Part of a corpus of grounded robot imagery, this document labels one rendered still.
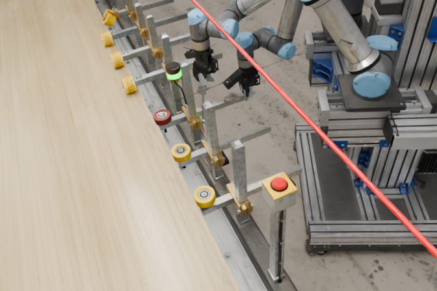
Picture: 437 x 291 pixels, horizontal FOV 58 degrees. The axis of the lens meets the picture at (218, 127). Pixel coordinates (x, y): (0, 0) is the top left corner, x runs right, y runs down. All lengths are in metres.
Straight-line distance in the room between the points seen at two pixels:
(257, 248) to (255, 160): 1.27
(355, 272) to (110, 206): 1.39
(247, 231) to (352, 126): 0.61
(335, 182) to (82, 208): 1.44
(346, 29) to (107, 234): 1.05
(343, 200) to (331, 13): 1.26
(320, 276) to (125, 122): 1.31
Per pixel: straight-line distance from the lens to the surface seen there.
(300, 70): 3.55
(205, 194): 1.45
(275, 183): 1.06
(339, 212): 2.28
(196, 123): 1.79
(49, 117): 2.01
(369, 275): 2.37
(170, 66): 1.62
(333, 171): 2.45
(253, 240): 1.58
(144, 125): 1.78
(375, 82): 1.43
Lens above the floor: 2.07
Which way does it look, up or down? 43 degrees down
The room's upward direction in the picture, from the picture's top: 7 degrees counter-clockwise
